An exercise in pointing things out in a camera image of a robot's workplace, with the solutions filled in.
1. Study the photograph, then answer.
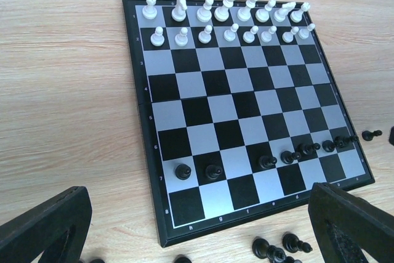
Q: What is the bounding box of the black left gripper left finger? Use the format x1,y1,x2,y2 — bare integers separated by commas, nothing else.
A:
1,186,92,262

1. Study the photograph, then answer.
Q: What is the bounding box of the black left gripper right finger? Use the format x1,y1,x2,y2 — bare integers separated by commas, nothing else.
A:
308,183,393,262

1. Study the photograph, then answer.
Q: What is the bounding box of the white chess piece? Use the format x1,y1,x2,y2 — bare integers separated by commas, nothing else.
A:
196,0,214,23
243,26,259,44
237,0,259,22
290,2,311,23
171,0,187,22
255,0,276,23
298,23,315,39
223,23,239,42
273,1,296,22
260,25,277,43
214,0,236,22
282,26,299,43
142,0,157,20
174,27,188,47
150,26,165,47
198,25,213,44

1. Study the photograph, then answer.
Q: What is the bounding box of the black grey chess board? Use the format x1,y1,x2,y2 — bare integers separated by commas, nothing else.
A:
123,0,374,247

